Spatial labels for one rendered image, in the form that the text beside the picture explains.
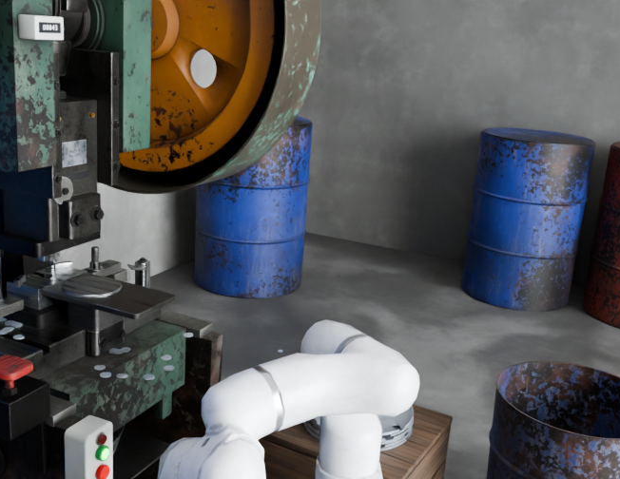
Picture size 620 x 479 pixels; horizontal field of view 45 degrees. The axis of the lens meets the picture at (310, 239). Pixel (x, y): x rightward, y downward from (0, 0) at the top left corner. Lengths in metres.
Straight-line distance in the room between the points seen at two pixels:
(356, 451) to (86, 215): 0.74
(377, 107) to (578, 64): 1.21
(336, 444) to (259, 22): 0.93
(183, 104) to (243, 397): 0.93
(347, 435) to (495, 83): 3.46
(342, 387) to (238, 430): 0.19
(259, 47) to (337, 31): 3.16
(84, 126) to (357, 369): 0.78
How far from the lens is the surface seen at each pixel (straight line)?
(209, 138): 1.82
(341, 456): 1.37
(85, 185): 1.67
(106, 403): 1.63
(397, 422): 1.99
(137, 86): 1.70
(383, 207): 4.86
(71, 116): 1.62
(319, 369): 1.24
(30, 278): 1.75
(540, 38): 4.55
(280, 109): 1.75
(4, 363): 1.40
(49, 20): 1.44
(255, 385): 1.19
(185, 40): 1.88
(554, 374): 2.30
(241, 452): 1.12
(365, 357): 1.26
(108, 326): 1.67
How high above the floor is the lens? 1.35
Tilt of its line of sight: 16 degrees down
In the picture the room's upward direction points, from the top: 4 degrees clockwise
